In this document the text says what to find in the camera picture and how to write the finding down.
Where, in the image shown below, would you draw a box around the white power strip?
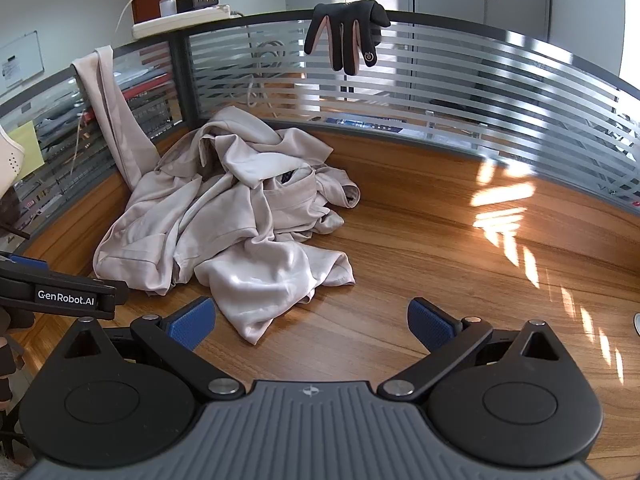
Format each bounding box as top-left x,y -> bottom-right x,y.
132,5 -> 234,39

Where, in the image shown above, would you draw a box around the white wall whiteboard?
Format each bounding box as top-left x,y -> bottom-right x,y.
0,30 -> 45,94

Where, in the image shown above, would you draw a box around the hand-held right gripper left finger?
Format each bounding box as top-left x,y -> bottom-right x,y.
54,296 -> 246,402

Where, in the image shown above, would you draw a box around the white cable bundle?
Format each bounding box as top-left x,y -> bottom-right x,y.
245,39 -> 289,110

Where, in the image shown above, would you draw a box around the red and white folders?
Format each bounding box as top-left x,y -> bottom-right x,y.
119,72 -> 174,109

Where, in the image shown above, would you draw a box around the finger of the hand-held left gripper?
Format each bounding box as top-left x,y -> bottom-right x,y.
0,254 -> 51,273

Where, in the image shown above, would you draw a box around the black and pink glove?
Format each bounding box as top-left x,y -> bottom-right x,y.
304,1 -> 392,77

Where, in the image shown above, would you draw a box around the blue printed sheet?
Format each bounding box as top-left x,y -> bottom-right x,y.
325,115 -> 406,134

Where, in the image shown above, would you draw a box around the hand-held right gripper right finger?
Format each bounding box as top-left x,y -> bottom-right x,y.
377,298 -> 576,403

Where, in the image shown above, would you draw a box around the person's left hand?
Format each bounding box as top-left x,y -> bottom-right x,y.
0,306 -> 36,408

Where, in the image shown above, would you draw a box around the white perforated cap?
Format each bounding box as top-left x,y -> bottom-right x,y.
0,125 -> 27,197

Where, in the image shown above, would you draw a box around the yellow paper note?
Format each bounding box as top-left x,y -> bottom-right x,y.
9,121 -> 45,181

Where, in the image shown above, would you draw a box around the beige satin garment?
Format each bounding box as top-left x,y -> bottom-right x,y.
71,45 -> 333,297

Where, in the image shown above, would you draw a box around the thin beige cord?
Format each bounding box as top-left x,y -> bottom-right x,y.
71,110 -> 87,177

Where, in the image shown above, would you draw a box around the long striped glass desk partition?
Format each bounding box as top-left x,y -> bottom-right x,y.
182,7 -> 640,217

